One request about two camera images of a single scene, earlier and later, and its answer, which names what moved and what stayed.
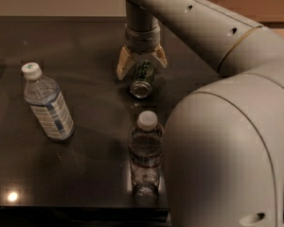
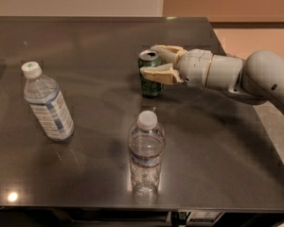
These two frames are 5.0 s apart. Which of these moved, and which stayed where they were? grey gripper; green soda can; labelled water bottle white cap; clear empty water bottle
Moved: grey gripper; green soda can
Stayed: labelled water bottle white cap; clear empty water bottle
